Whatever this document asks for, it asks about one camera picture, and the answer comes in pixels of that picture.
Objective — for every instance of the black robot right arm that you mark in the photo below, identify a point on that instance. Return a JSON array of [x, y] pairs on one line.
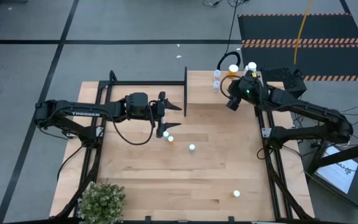
[[315, 112]]

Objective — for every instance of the small amber pill bottle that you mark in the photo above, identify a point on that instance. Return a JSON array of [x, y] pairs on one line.
[[235, 193], [170, 139]]

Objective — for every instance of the black metal display stand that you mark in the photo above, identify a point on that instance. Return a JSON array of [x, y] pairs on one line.
[[346, 154]]

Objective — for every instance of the white medicine bottle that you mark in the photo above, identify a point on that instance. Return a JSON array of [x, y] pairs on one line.
[[251, 67]]

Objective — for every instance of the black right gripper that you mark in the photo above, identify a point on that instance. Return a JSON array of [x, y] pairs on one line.
[[245, 90]]

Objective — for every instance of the large amber pill bottle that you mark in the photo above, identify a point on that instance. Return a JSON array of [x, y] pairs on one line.
[[233, 69]]

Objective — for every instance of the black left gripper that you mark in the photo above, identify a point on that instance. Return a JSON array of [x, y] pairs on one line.
[[138, 105]]

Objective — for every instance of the black metal table frame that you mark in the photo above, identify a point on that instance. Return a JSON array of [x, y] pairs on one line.
[[141, 83]]

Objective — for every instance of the wooden shelf board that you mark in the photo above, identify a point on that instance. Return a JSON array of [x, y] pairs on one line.
[[204, 93]]

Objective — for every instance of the green artificial potted plant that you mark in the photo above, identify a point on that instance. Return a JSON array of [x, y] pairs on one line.
[[101, 203]]

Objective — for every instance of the clear pill bottle pink pills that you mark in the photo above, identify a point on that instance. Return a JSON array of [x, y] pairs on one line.
[[217, 74]]

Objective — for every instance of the tilted white display screen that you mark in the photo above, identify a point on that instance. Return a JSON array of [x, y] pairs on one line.
[[334, 171]]

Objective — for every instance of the black perforated box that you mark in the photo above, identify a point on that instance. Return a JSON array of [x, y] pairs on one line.
[[283, 77]]

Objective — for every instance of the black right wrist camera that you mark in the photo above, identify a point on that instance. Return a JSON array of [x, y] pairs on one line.
[[234, 104]]

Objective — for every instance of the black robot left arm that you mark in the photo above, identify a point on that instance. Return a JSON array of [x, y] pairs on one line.
[[82, 112]]

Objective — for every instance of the black hazard striped floor mat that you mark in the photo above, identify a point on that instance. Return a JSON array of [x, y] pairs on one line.
[[306, 28]]

